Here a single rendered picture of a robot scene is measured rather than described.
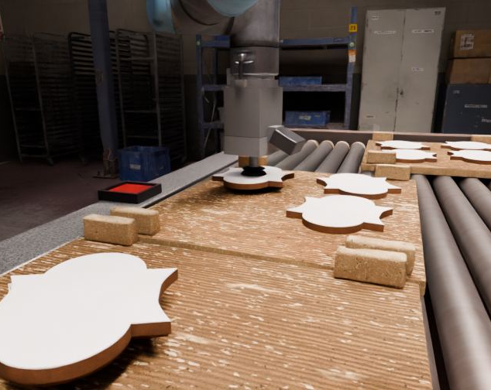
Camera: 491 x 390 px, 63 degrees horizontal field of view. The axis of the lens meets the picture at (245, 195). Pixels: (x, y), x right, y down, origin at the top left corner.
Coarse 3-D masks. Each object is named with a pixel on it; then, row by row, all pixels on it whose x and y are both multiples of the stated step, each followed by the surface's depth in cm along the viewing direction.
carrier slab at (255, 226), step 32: (192, 192) 63; (224, 192) 63; (256, 192) 63; (288, 192) 63; (320, 192) 63; (416, 192) 63; (160, 224) 48; (192, 224) 48; (224, 224) 48; (256, 224) 48; (288, 224) 48; (384, 224) 48; (416, 224) 48; (256, 256) 40; (288, 256) 39; (320, 256) 39; (416, 256) 39
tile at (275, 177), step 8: (232, 168) 70; (240, 168) 70; (272, 168) 70; (216, 176) 65; (224, 176) 64; (232, 176) 64; (240, 176) 64; (248, 176) 64; (256, 176) 64; (264, 176) 64; (272, 176) 64; (280, 176) 64; (288, 176) 66; (224, 184) 62; (232, 184) 60; (240, 184) 60; (248, 184) 60; (256, 184) 60; (264, 184) 61; (272, 184) 62; (280, 184) 61
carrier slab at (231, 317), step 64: (64, 256) 39; (192, 256) 39; (192, 320) 29; (256, 320) 29; (320, 320) 29; (384, 320) 29; (0, 384) 22; (64, 384) 22; (128, 384) 22; (192, 384) 22; (256, 384) 22; (320, 384) 22; (384, 384) 22
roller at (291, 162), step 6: (306, 144) 126; (312, 144) 128; (318, 144) 135; (306, 150) 117; (312, 150) 123; (288, 156) 104; (294, 156) 104; (300, 156) 108; (306, 156) 114; (282, 162) 95; (288, 162) 97; (294, 162) 100; (282, 168) 91; (288, 168) 94
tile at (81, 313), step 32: (96, 256) 32; (128, 256) 32; (32, 288) 27; (64, 288) 27; (96, 288) 27; (128, 288) 27; (160, 288) 27; (0, 320) 23; (32, 320) 23; (64, 320) 23; (96, 320) 23; (128, 320) 23; (160, 320) 23; (0, 352) 21; (32, 352) 21; (64, 352) 21; (96, 352) 21
